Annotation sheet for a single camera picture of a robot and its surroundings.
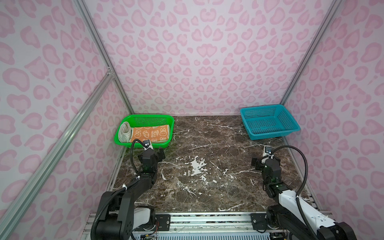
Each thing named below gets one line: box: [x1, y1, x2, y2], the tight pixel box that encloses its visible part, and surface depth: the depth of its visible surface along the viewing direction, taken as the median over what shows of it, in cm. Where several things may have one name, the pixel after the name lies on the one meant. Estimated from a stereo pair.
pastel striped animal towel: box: [118, 121, 133, 143], surface depth 100 cm
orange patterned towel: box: [129, 125, 169, 143], surface depth 105 cm
